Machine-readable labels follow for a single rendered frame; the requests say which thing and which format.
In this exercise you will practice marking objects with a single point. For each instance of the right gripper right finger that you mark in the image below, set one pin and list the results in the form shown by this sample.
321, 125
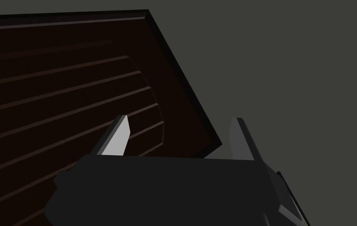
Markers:
244, 142

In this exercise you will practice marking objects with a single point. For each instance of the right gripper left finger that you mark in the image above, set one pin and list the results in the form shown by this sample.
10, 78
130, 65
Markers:
117, 139

